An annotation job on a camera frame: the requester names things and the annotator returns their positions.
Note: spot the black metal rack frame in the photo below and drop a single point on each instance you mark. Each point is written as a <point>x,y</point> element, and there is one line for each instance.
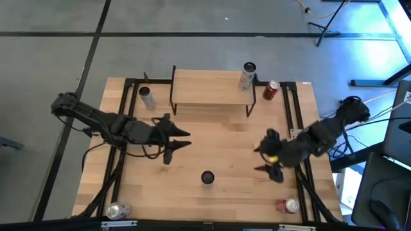
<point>369,82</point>

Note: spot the white box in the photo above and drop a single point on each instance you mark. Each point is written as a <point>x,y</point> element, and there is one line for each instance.
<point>348,189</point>

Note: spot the black tripod stand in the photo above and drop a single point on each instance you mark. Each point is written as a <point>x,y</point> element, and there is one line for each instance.
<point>327,29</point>

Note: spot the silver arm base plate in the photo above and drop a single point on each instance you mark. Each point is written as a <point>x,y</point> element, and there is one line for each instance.
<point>294,132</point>

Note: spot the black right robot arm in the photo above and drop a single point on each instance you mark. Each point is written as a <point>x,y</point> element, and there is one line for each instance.
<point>324,131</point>

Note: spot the black computer mouse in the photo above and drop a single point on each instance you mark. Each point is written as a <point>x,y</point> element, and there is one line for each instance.
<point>383,213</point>

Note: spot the grey monitor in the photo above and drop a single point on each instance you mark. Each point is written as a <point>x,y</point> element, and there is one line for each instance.
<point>396,138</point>

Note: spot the black floor beam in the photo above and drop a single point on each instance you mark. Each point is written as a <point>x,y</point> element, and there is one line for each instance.
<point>356,157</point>

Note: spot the slim white can blue print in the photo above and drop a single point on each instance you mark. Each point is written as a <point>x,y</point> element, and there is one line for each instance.
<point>207,177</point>

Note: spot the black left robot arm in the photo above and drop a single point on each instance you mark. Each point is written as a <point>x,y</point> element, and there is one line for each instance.
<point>96,118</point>

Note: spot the grey furniture leg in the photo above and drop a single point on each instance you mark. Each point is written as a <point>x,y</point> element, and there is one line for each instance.
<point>9,142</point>

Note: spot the slim white can green print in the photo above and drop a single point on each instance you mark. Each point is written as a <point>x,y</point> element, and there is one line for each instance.
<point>246,80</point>

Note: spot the grey desk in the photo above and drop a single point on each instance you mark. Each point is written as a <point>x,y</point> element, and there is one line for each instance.
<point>385,179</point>

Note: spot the silver mounting bracket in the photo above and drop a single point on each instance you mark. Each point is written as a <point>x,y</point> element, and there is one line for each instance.
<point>118,223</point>
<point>297,228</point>

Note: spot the wooden shelf black metal legs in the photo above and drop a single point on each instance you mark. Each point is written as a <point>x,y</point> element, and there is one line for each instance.
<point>205,86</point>

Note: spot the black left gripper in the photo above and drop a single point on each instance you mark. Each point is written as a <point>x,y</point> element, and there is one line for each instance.
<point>159,136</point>

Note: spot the black crossbar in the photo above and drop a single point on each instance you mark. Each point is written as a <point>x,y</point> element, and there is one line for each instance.
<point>48,224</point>

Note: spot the black aluminium table frame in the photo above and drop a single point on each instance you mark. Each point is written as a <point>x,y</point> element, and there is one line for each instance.
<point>154,81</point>

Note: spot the slim white can red print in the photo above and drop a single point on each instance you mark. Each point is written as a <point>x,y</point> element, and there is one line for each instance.
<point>148,101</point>

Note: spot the silver diet cola can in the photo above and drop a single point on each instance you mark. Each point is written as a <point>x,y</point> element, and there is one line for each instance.
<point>120,210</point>

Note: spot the red cola can dark figure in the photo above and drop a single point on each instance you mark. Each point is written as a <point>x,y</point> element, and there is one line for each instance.
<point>284,206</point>

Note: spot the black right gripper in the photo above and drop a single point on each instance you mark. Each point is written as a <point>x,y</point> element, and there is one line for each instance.
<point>287,155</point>

